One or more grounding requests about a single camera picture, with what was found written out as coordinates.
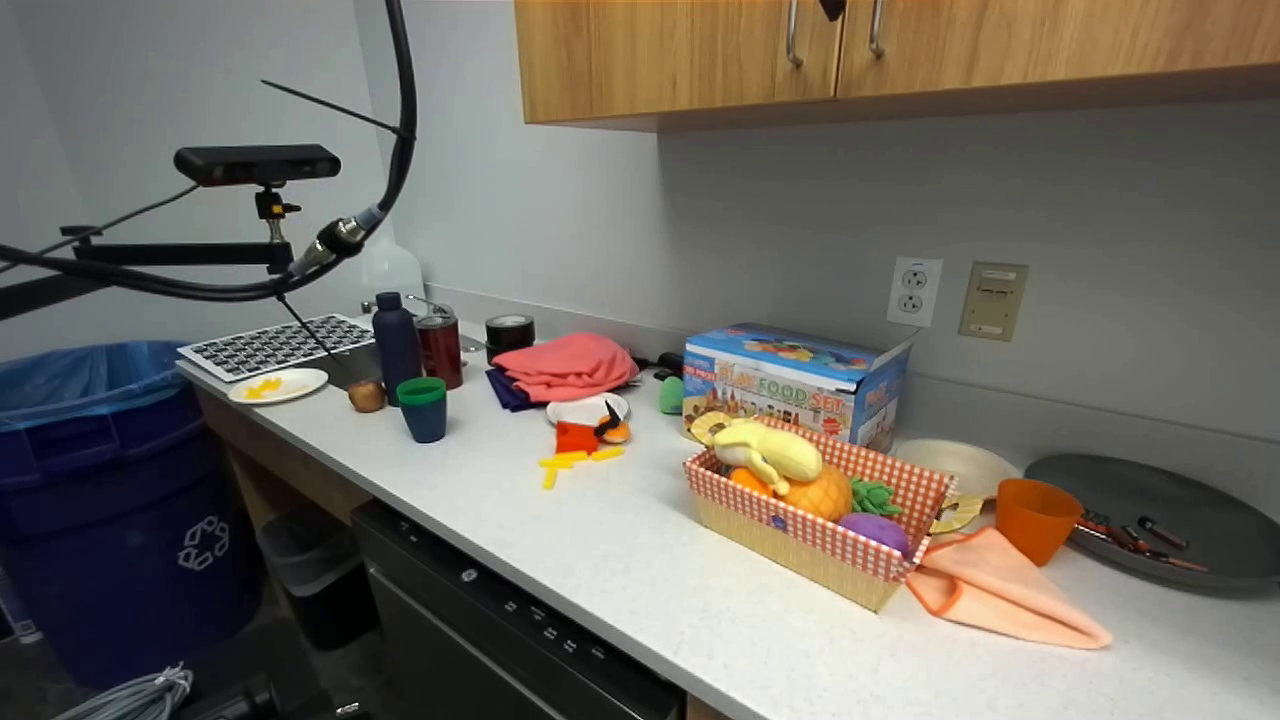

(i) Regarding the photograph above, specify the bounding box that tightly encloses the dark blue cloth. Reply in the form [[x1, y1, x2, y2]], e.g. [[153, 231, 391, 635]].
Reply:
[[483, 363, 536, 415]]

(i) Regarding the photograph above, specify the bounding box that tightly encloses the black trash can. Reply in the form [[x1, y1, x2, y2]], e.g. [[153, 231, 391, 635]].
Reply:
[[257, 511, 384, 658]]

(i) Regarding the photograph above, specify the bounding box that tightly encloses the green toy vegetable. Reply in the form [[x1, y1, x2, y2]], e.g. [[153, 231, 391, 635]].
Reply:
[[849, 477, 902, 520]]

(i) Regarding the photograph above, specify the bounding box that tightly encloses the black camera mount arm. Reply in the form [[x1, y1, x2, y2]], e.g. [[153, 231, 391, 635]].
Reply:
[[55, 184, 304, 281]]

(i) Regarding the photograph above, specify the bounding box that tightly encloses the white wall outlet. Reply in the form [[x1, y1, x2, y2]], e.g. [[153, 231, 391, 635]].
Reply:
[[883, 252, 948, 331]]

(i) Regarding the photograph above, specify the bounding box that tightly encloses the yellow round toy slice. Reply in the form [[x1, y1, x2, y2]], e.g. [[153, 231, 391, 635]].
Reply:
[[924, 491, 992, 542]]

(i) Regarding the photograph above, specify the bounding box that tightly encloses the pale salmon napkin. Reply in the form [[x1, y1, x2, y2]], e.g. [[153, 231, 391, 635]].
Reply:
[[902, 526, 1118, 658]]

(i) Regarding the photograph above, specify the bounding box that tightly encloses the blue cup green rim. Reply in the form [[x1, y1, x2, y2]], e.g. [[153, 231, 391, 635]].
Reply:
[[391, 372, 451, 449]]

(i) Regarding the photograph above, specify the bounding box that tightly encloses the blue play food box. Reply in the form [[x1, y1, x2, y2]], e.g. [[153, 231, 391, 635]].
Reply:
[[682, 320, 916, 457]]

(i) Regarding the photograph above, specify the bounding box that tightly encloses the cream bowl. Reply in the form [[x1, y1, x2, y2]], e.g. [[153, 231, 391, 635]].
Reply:
[[888, 438, 1025, 510]]

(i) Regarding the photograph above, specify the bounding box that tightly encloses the white oval plate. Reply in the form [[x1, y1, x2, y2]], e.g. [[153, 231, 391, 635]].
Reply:
[[223, 363, 332, 413]]

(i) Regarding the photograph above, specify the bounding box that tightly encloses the yellow toy banana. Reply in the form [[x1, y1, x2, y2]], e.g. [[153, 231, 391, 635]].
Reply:
[[711, 413, 828, 500]]

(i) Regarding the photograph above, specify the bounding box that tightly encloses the black dishwasher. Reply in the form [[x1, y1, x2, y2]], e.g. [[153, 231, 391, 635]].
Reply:
[[347, 498, 692, 720]]

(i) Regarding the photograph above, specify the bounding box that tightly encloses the clear plastic jug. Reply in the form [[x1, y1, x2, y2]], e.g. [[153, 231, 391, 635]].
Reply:
[[358, 236, 427, 318]]

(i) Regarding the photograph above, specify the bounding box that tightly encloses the dark blue bottle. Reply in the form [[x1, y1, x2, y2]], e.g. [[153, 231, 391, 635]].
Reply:
[[368, 290, 425, 391]]

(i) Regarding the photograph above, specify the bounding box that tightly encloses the dark red toy utensil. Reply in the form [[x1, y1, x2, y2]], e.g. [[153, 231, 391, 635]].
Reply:
[[1072, 506, 1214, 575]]

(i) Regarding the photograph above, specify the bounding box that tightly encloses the black jar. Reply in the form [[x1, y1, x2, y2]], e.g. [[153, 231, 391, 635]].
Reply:
[[480, 314, 540, 359]]

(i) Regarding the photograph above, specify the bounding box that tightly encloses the orange toy with black band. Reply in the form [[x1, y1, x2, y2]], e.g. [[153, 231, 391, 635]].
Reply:
[[596, 398, 638, 449]]

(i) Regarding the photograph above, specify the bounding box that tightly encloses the orange plastic cup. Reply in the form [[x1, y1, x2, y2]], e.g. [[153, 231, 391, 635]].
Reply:
[[992, 477, 1088, 567]]

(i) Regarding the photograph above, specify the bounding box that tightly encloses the black stereo camera bar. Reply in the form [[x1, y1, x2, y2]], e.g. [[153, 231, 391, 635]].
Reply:
[[173, 141, 346, 193]]

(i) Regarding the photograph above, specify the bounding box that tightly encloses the yellow toy pineapple ring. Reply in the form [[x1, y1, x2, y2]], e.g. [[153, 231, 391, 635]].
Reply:
[[686, 407, 735, 454]]

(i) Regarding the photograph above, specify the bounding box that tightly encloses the grey plastic bag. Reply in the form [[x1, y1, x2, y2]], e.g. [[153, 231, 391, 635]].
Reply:
[[53, 659, 196, 720]]

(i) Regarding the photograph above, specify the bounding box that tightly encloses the wooden cabinet door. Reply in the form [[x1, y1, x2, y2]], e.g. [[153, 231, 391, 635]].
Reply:
[[517, 0, 845, 128], [838, 0, 1280, 106]]

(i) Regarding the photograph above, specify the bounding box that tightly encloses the pink cloth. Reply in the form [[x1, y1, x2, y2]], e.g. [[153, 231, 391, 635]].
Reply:
[[492, 328, 645, 407]]

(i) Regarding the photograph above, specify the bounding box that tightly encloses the purple toy fruit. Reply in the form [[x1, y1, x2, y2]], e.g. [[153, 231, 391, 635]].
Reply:
[[839, 511, 914, 557]]

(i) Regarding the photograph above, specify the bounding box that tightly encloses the red brown jar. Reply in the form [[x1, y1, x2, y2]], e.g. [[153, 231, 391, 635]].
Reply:
[[415, 301, 467, 391]]

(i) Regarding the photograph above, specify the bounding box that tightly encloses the beige switch plate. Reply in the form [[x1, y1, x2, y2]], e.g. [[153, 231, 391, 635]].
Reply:
[[955, 257, 1032, 344]]

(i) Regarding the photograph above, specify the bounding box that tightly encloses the blue recycling bin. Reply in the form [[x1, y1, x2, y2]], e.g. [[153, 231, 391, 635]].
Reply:
[[0, 335, 273, 694]]

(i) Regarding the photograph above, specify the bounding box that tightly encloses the large orange toy fruit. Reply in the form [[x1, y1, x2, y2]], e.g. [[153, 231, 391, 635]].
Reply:
[[783, 466, 855, 527]]

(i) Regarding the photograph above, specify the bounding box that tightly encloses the dark grey round tray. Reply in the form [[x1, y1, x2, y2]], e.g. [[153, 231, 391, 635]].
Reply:
[[1022, 454, 1280, 599]]

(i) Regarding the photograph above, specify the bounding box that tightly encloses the red checkered cardboard basket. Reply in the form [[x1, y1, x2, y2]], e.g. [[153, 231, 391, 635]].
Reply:
[[682, 403, 961, 616]]

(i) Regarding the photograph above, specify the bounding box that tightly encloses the grey grid drying mat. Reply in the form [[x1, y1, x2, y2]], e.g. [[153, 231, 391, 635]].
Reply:
[[173, 314, 379, 387]]

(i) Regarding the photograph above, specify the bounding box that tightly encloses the wooden wall cabinet carcass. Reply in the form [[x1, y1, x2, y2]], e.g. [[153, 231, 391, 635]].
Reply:
[[517, 56, 1280, 134]]

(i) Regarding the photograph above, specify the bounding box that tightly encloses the brown round toy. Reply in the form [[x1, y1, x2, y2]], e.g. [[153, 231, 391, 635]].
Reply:
[[346, 376, 391, 415]]

